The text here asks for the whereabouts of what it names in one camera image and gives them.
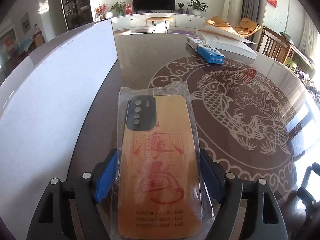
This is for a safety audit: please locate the wooden phone case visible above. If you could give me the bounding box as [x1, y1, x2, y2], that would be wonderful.
[110, 81, 214, 239]

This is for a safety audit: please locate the blue white small box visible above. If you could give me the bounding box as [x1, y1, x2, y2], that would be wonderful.
[187, 36, 225, 64]

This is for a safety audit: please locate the wooden dining chair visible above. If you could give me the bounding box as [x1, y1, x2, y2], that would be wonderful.
[257, 27, 296, 65]

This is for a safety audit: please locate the flat white open box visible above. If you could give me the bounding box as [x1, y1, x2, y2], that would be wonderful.
[196, 30, 257, 60]

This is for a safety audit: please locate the orange lounge chair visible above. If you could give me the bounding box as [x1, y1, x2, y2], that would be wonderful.
[206, 16, 261, 38]

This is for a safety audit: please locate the grey curtain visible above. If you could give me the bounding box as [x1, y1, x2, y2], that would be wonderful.
[242, 0, 262, 25]

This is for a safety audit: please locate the potted green plant right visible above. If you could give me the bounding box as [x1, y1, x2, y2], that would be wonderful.
[188, 0, 208, 16]

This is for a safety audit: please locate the potted green plant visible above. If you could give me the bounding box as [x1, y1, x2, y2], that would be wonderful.
[188, 0, 208, 16]
[110, 2, 126, 16]

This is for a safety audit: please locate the white tv cabinet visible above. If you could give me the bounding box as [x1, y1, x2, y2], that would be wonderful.
[111, 13, 205, 30]

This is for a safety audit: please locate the red flower arrangement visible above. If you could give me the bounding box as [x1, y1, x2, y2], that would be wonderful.
[94, 3, 107, 20]

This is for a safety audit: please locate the small potted plant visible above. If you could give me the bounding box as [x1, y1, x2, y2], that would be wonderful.
[177, 2, 185, 14]

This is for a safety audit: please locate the potted green plant left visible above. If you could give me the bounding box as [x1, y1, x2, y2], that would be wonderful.
[110, 2, 126, 16]

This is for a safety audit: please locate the dark glass display cabinet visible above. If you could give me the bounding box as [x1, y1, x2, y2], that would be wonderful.
[61, 0, 93, 30]

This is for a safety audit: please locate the black television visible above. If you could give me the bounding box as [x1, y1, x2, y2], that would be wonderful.
[132, 0, 176, 12]

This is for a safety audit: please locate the framed wall painting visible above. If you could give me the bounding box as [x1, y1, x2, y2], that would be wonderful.
[21, 12, 31, 34]

